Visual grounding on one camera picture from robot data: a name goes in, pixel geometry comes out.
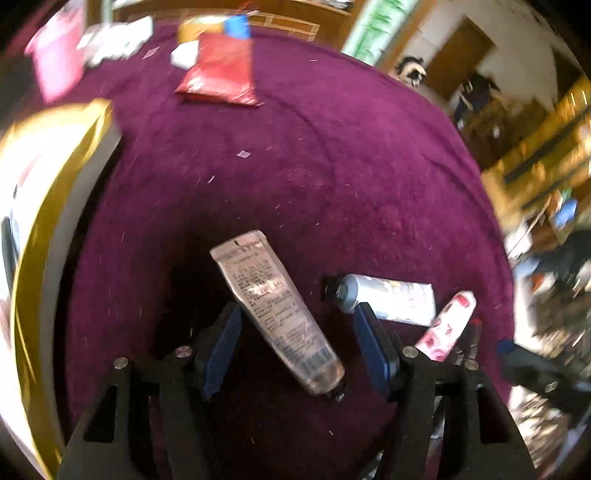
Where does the brown wooden door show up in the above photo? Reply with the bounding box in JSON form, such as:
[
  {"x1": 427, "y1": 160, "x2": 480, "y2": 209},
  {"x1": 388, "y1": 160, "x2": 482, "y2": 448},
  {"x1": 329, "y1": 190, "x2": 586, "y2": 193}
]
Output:
[{"x1": 427, "y1": 16, "x2": 497, "y2": 100}]

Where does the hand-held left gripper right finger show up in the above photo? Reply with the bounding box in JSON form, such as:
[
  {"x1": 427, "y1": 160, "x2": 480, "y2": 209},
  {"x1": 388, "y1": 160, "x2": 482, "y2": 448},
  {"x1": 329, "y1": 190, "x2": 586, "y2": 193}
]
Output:
[{"x1": 353, "y1": 302, "x2": 539, "y2": 480}]

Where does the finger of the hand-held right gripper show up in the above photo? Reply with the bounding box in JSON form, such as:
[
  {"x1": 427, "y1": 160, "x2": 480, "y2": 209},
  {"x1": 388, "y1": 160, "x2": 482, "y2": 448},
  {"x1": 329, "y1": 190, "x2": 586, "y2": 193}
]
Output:
[{"x1": 498, "y1": 338, "x2": 587, "y2": 418}]

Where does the bottle in pink knitted sleeve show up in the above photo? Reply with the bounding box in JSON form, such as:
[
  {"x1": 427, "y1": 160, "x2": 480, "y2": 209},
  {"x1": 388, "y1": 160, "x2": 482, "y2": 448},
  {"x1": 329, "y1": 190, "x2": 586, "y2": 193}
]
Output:
[{"x1": 25, "y1": 7, "x2": 88, "y2": 103}]

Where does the white tube black cap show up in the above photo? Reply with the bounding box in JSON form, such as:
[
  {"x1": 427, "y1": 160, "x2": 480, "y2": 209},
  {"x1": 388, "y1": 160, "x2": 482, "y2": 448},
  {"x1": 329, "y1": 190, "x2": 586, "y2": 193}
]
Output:
[{"x1": 322, "y1": 273, "x2": 437, "y2": 328}]

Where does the yellow tape roll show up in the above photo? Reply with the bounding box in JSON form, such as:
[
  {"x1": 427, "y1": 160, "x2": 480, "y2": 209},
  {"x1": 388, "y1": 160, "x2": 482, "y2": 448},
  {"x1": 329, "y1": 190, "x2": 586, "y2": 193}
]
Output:
[{"x1": 178, "y1": 18, "x2": 227, "y2": 42}]

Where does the black electrical tape roll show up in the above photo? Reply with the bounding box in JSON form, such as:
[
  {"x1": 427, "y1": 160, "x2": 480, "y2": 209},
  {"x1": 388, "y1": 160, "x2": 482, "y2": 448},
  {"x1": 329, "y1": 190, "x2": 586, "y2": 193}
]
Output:
[{"x1": 0, "y1": 217, "x2": 19, "y2": 296}]

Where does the cluttered wooden counter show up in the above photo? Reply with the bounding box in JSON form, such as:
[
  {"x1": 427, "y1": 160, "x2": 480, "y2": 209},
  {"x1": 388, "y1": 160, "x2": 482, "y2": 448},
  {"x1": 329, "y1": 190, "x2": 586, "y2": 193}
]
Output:
[{"x1": 113, "y1": 0, "x2": 356, "y2": 44}]

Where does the white foam tray yellow edge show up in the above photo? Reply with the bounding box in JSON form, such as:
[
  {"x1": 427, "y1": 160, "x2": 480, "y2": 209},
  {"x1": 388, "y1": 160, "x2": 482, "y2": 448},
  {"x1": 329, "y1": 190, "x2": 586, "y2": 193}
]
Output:
[{"x1": 0, "y1": 99, "x2": 122, "y2": 478}]

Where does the black and white dog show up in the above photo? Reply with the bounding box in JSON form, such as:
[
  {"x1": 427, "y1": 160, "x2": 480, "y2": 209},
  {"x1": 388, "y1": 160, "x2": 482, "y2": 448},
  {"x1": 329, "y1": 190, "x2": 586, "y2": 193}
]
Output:
[{"x1": 394, "y1": 55, "x2": 428, "y2": 88}]

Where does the pink patterned tube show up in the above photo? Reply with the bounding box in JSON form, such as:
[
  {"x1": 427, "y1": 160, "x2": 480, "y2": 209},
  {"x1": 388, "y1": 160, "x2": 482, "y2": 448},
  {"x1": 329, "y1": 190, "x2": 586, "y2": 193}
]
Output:
[{"x1": 414, "y1": 291, "x2": 477, "y2": 363}]

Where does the purple tablecloth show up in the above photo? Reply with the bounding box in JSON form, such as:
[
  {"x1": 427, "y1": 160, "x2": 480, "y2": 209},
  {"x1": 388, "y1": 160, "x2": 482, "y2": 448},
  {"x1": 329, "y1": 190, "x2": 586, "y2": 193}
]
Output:
[{"x1": 60, "y1": 23, "x2": 518, "y2": 480}]

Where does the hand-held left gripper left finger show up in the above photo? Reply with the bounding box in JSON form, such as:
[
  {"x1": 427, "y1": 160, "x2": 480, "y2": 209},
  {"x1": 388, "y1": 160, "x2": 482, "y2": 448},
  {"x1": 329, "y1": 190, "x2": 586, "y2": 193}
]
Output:
[{"x1": 55, "y1": 302, "x2": 243, "y2": 480}]

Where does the white glove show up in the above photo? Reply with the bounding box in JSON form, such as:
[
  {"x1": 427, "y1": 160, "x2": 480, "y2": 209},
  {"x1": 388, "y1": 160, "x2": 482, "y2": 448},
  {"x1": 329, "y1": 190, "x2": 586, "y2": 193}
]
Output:
[{"x1": 78, "y1": 16, "x2": 154, "y2": 68}]

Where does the red foil packet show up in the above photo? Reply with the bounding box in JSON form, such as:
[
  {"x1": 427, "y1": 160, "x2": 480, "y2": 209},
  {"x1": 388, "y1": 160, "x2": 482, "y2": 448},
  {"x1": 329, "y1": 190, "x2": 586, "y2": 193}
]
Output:
[{"x1": 174, "y1": 32, "x2": 264, "y2": 108}]

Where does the bamboo painted pillar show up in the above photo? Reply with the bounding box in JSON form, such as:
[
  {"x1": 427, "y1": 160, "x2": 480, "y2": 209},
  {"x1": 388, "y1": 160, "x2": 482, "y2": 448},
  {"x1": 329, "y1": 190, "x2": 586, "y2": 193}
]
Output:
[{"x1": 342, "y1": 0, "x2": 419, "y2": 65}]

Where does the clear printed tube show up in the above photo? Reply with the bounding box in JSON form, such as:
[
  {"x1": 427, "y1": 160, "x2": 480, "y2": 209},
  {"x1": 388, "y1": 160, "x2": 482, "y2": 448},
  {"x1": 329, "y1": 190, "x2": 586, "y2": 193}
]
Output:
[{"x1": 209, "y1": 230, "x2": 347, "y2": 401}]

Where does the small blue cylinder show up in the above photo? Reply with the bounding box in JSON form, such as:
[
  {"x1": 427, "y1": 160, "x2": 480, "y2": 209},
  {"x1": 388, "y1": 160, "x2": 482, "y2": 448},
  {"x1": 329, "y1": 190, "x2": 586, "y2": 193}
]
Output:
[{"x1": 224, "y1": 15, "x2": 251, "y2": 38}]

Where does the white eraser block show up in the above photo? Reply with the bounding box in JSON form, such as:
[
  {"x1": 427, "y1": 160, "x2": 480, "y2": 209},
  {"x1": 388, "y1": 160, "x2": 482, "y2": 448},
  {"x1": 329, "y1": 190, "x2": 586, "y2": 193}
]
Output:
[{"x1": 170, "y1": 41, "x2": 200, "y2": 70}]

